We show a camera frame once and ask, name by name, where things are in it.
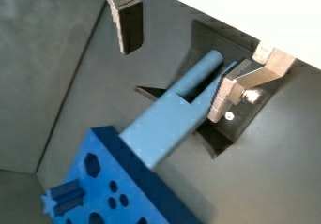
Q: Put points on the dark blue star peg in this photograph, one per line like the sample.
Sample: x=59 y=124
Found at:
x=63 y=198

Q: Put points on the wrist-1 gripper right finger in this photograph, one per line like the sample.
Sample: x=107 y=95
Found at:
x=267 y=66

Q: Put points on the blue foam peg block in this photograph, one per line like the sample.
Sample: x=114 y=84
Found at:
x=124 y=193

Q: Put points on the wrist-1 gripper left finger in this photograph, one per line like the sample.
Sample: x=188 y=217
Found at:
x=127 y=17

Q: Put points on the light blue square-circle object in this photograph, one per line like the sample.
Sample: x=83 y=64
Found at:
x=171 y=118

